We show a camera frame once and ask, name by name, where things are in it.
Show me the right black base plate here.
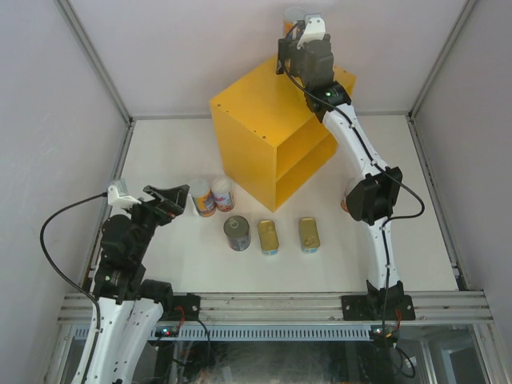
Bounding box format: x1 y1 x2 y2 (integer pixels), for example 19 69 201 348
341 294 416 321

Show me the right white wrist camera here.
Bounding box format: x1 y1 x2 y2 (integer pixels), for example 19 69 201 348
297 14 326 50

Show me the flat gold tin left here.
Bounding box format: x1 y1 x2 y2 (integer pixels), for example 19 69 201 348
258 220 279 256

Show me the tall can with white spoon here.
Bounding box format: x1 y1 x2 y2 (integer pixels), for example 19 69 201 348
283 7 308 39

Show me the flat gold tin right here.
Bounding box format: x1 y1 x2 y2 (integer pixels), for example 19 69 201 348
298 218 321 254

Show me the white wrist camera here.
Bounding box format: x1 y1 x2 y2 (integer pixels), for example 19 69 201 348
107 178 142 210
297 14 326 50

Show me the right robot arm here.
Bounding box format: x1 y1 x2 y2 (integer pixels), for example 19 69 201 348
276 34 404 319

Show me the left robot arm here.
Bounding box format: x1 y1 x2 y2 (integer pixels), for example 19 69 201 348
72 181 190 383

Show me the aluminium front rail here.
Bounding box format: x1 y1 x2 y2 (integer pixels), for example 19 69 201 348
58 291 494 325

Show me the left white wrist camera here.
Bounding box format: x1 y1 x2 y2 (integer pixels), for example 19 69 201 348
107 178 142 210

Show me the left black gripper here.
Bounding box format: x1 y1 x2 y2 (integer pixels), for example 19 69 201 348
121 185 189 260

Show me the left black camera cable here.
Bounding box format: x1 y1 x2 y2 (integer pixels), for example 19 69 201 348
39 191 111 335

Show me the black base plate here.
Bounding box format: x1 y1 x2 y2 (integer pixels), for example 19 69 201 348
161 293 201 321
341 294 416 321

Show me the round tomato tin can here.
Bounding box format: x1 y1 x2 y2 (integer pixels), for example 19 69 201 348
223 215 250 251

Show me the black camera cable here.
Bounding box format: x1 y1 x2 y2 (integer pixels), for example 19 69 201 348
39 191 111 335
279 22 426 341

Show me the small red-white can right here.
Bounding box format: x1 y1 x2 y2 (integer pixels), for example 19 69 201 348
341 178 358 213

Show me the flat gold tin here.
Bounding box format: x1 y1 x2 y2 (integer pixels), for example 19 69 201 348
258 220 279 256
298 218 321 254

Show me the grey slotted cable duct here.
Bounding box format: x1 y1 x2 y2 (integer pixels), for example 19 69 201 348
74 324 375 342

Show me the small red-white can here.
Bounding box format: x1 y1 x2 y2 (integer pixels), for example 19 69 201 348
211 176 234 212
341 178 358 213

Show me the right black camera cable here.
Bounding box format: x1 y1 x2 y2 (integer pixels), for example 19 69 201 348
279 22 426 341

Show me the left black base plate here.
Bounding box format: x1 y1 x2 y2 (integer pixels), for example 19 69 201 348
161 293 201 321

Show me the small red-white can left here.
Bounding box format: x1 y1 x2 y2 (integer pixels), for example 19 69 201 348
211 176 234 212

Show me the yellow two-shelf cabinet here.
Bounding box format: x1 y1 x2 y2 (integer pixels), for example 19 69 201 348
210 57 338 212

